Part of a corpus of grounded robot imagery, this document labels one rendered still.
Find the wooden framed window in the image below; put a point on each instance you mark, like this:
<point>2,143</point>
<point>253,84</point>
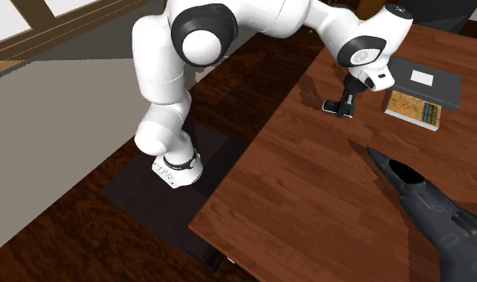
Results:
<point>35,27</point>

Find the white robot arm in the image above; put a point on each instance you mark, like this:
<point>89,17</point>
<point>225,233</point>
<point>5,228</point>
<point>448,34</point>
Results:
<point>160,74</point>

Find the yellow brown book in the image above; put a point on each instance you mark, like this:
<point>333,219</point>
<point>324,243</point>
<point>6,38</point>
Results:
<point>412,107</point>

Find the brown wooden table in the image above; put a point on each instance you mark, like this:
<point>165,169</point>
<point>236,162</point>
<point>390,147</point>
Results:
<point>300,187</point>

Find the dark robot stand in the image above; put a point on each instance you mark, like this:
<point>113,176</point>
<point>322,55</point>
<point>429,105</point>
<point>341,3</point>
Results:
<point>144,195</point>

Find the dark grey toy jet plane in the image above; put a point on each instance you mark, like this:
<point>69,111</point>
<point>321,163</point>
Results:
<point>437,207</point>

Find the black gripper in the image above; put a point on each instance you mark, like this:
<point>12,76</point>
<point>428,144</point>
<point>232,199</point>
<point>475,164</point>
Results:
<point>352,86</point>

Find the dark grey book white label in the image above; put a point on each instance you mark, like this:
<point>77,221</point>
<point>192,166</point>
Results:
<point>437,91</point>

